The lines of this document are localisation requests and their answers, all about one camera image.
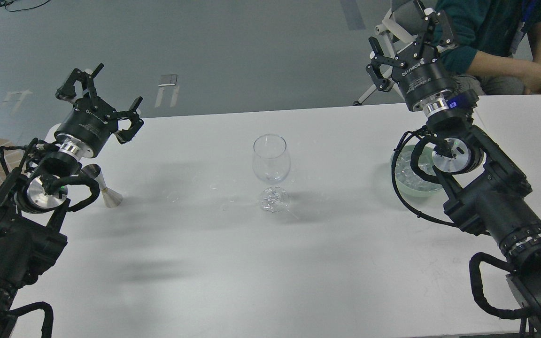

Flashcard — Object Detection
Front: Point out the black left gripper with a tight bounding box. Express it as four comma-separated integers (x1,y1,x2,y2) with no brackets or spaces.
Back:
54,63,145,159

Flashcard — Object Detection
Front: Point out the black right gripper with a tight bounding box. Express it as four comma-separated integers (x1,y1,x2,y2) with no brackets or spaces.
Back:
366,0,459,111

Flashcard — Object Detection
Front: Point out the steel cocktail jigger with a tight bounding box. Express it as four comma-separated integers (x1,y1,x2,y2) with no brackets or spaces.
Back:
81,163,123,209

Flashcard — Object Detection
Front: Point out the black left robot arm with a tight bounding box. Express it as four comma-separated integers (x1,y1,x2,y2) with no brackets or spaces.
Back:
0,64,144,338

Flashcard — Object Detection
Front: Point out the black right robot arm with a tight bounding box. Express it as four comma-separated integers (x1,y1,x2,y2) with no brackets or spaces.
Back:
366,0,541,337

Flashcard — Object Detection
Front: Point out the green bowl of ice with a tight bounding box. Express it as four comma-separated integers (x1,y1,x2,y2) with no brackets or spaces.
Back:
395,144,443,198

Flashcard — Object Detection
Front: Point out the clear wine glass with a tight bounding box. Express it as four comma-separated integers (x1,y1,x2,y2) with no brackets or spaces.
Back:
253,133,291,213

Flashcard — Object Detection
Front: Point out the white grey office chair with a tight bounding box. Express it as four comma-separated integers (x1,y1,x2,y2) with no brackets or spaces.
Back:
353,0,440,106

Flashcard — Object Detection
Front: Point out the person in teal shirt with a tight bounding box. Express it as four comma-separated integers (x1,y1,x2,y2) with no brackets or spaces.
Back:
435,0,541,96

